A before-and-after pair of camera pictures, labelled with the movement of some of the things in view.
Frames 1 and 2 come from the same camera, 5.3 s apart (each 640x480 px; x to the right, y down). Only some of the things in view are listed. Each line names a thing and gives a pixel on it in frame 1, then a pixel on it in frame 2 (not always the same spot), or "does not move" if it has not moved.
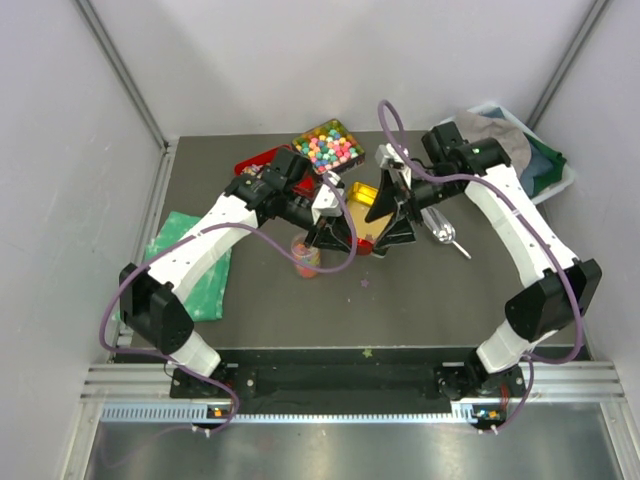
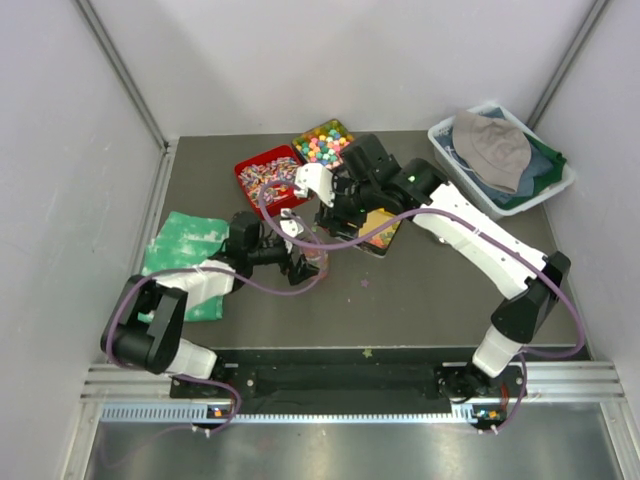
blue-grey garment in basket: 538,165 does not move
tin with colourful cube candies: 330,146 does not move
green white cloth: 206,299 does not move
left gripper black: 331,232 -> 302,271
